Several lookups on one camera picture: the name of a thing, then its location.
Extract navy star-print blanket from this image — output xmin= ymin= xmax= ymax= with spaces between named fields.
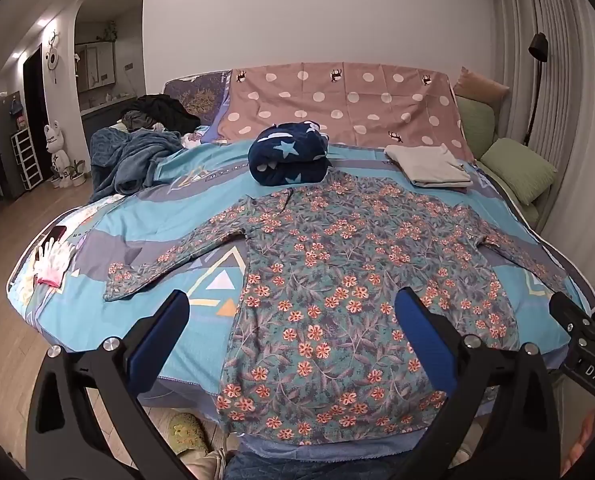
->
xmin=248 ymin=121 xmax=332 ymax=187

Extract white wall clock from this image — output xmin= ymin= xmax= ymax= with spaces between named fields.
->
xmin=44 ymin=30 xmax=61 ymax=86

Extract wall cabinet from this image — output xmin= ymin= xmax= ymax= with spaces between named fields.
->
xmin=74 ymin=42 xmax=116 ymax=94

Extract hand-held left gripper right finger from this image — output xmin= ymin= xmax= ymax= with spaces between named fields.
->
xmin=394 ymin=287 xmax=561 ymax=480

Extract purple patterned pillow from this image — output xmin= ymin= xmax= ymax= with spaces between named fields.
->
xmin=163 ymin=71 xmax=232 ymax=129

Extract blue patterned bedsheet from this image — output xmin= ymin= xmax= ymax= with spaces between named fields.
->
xmin=7 ymin=137 xmax=595 ymax=411

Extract green pillow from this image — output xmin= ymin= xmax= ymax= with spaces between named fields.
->
xmin=479 ymin=137 xmax=558 ymax=206
xmin=456 ymin=96 xmax=496 ymax=159

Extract floral long-sleeve shirt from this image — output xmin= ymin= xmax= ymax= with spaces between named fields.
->
xmin=103 ymin=170 xmax=583 ymax=448

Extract white drawer rack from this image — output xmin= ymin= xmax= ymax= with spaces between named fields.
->
xmin=10 ymin=127 xmax=43 ymax=189

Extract pink polka-dot sheet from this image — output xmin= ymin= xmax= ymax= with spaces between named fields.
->
xmin=217 ymin=62 xmax=478 ymax=162

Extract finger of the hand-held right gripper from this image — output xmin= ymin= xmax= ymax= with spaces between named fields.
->
xmin=549 ymin=291 xmax=595 ymax=335

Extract white bear figure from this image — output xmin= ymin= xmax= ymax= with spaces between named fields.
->
xmin=44 ymin=120 xmax=76 ymax=182

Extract person's blue pants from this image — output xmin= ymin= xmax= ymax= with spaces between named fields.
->
xmin=223 ymin=447 xmax=421 ymax=480

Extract green patterned slipper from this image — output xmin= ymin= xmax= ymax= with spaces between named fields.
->
xmin=168 ymin=411 xmax=209 ymax=462

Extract black floor lamp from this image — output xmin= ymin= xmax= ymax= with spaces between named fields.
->
xmin=522 ymin=32 xmax=549 ymax=147

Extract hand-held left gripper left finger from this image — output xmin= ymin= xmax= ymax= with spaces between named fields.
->
xmin=26 ymin=289 xmax=196 ymax=480

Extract white gloves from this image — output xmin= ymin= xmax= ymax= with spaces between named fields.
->
xmin=34 ymin=238 xmax=76 ymax=289

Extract grey curtain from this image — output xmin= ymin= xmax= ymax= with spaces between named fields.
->
xmin=487 ymin=0 xmax=595 ymax=273

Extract person's right hand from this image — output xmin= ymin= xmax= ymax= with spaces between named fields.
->
xmin=567 ymin=405 xmax=595 ymax=473

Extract small potted plants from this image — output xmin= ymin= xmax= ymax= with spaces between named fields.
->
xmin=51 ymin=159 xmax=86 ymax=189

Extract black clothes pile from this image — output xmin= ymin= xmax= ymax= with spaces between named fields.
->
xmin=121 ymin=94 xmax=201 ymax=134

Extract grey-blue fleece blanket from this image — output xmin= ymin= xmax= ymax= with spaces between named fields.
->
xmin=90 ymin=127 xmax=186 ymax=204

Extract beige folded cloth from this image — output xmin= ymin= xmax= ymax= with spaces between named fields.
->
xmin=384 ymin=143 xmax=471 ymax=189

